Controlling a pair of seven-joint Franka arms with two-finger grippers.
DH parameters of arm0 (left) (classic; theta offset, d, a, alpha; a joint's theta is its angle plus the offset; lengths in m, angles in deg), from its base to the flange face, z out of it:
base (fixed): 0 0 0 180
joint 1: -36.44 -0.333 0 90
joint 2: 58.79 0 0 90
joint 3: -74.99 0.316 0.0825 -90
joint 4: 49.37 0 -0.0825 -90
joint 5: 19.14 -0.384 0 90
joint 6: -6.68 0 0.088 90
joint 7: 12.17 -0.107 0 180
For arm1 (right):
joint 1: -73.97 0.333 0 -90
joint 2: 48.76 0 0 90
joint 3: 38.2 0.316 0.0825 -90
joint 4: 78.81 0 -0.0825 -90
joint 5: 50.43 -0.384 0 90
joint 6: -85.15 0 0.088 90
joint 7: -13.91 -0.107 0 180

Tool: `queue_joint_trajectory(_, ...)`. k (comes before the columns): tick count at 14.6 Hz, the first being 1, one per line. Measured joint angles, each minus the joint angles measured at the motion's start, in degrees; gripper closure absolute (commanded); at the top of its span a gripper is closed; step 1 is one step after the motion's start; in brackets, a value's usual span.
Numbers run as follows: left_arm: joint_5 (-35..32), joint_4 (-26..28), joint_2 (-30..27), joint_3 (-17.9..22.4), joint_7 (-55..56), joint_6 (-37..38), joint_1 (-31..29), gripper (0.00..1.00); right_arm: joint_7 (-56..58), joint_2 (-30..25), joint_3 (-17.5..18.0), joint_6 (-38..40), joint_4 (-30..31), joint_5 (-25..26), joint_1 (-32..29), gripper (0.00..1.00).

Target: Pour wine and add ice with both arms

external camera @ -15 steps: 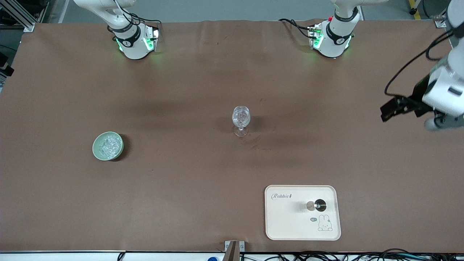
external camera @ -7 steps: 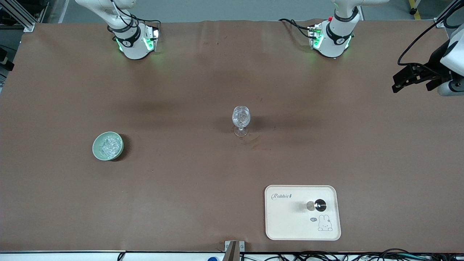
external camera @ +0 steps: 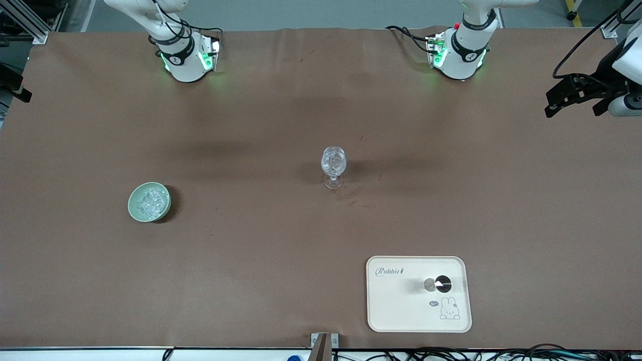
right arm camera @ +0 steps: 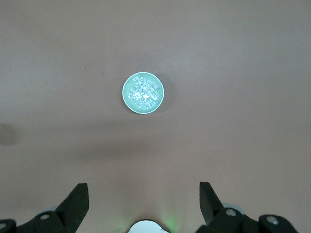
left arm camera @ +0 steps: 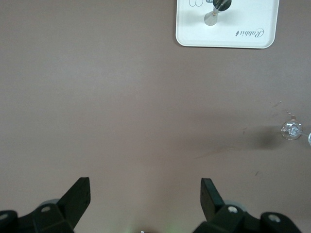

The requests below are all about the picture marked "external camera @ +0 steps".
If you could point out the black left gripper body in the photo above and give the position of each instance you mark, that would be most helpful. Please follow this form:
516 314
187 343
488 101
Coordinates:
605 78

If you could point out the silver metal jigger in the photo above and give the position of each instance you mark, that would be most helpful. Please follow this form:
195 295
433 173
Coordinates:
443 284

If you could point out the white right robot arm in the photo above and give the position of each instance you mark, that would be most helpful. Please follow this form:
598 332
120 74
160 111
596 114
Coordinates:
185 65

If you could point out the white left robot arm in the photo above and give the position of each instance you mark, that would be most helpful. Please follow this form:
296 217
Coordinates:
464 55

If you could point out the clear ice cube pile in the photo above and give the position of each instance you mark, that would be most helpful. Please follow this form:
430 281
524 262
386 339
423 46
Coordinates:
153 202

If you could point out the clear crystal wine glass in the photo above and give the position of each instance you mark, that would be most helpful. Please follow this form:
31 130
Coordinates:
333 160

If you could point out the green ceramic bowl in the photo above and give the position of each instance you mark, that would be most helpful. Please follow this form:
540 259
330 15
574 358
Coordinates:
133 209

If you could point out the cream rabbit print tray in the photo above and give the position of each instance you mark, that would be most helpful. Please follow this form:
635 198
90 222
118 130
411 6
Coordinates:
401 311

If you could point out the brown table cover sheet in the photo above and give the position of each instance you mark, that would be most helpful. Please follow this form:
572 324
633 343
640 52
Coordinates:
251 276

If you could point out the blue cap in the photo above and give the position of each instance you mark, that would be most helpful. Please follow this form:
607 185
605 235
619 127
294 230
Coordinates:
296 358

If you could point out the aluminium profile frame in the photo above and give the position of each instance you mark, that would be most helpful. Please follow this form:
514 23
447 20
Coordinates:
30 22
609 30

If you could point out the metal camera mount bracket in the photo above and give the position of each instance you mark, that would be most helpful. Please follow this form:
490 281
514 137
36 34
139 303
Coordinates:
323 351

